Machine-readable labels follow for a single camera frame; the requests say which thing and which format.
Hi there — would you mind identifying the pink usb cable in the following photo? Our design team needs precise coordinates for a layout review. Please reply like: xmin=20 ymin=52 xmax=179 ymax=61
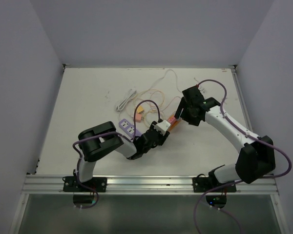
xmin=124 ymin=77 xmax=203 ymax=129

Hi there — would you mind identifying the pink charger plug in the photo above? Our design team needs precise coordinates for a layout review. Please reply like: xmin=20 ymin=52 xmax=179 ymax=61
xmin=133 ymin=113 xmax=143 ymax=122

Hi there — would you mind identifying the yellow charger plug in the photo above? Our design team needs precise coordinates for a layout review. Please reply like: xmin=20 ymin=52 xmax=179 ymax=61
xmin=136 ymin=105 xmax=144 ymax=114

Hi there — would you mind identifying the yellow usb cable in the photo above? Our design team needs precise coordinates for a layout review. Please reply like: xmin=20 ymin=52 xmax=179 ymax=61
xmin=126 ymin=90 xmax=167 ymax=115

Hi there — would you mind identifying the white usb cable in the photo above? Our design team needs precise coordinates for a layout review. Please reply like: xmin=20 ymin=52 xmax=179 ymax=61
xmin=143 ymin=69 xmax=184 ymax=95

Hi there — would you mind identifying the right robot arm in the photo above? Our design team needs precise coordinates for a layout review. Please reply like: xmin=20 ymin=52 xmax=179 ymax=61
xmin=175 ymin=86 xmax=275 ymax=191

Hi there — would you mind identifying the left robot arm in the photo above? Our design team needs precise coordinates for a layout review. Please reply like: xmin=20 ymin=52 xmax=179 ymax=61
xmin=73 ymin=119 xmax=170 ymax=192

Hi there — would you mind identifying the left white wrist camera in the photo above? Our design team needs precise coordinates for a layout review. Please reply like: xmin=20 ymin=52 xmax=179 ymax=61
xmin=154 ymin=120 xmax=171 ymax=135

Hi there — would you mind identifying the purple strip white power cord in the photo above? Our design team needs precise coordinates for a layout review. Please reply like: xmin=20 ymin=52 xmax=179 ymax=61
xmin=115 ymin=89 xmax=138 ymax=113

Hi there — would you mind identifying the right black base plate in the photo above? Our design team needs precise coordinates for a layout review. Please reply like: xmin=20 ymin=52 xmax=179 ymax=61
xmin=192 ymin=174 xmax=237 ymax=193

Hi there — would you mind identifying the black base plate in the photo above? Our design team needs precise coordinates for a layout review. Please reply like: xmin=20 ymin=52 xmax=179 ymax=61
xmin=192 ymin=174 xmax=237 ymax=193
xmin=62 ymin=176 xmax=107 ymax=193

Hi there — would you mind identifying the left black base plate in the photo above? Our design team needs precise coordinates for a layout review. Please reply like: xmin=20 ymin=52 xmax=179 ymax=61
xmin=62 ymin=176 xmax=107 ymax=193

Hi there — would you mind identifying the aluminium mounting rail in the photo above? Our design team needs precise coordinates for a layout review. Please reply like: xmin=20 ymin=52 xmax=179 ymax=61
xmin=21 ymin=175 xmax=278 ymax=195

